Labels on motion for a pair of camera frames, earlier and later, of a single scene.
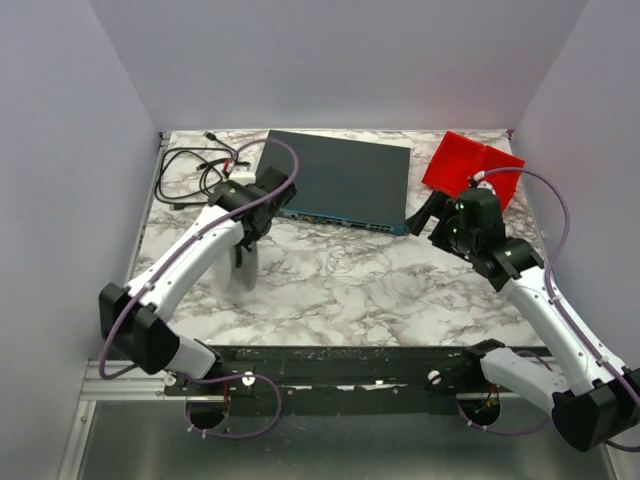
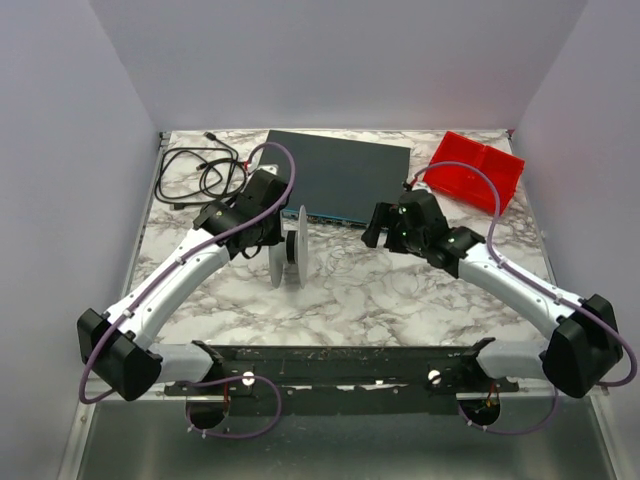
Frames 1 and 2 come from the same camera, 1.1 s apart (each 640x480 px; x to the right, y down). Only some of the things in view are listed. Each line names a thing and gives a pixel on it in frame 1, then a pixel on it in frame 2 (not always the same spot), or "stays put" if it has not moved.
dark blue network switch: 357,184 stays put
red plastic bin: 459,158 stays put
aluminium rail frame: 127,427 stays put
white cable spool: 230,280 → 293,249
